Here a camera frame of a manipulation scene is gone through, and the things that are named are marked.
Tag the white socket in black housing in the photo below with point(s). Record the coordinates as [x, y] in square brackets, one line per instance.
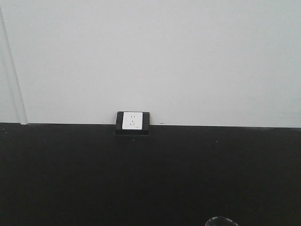
[132, 123]

